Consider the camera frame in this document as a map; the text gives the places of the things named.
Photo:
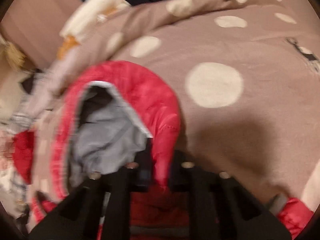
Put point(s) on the red puffer jacket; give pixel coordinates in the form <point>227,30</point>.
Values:
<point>107,115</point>
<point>23,154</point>

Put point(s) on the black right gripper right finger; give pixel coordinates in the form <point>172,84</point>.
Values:
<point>220,207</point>

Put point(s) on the white goose plush toy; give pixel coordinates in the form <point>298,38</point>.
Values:
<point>77,28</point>

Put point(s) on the pink curtain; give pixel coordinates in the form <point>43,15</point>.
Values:
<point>34,26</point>

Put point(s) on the brown polka dot bedspread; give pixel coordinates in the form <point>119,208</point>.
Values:
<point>246,73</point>

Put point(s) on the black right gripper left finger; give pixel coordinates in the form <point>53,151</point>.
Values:
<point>99,208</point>

